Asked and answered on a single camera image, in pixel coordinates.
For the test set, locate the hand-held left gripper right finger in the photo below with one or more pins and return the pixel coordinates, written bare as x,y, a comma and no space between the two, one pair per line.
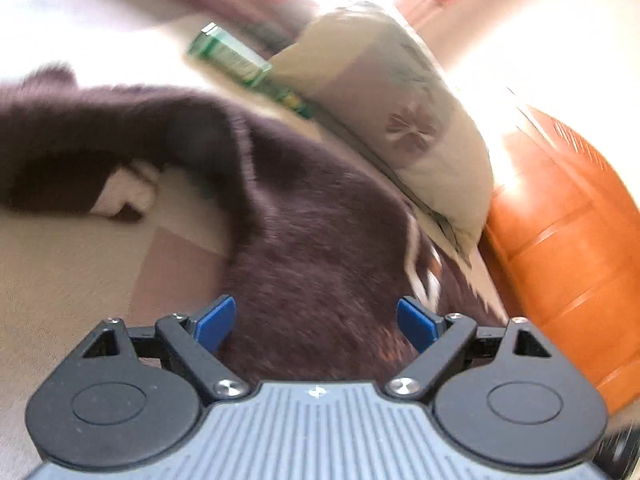
419,326

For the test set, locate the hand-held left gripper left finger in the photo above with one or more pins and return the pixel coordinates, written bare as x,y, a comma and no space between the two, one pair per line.
215,324

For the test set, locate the brown fuzzy sweater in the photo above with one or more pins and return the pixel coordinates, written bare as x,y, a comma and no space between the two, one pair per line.
310,240

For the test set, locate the orange wooden headboard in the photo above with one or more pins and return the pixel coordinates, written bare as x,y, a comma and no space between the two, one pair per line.
565,260

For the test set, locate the cream floral pillow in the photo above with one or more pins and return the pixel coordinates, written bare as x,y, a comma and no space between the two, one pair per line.
390,110

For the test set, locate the green bottle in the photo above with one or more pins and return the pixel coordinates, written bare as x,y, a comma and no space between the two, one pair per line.
230,57

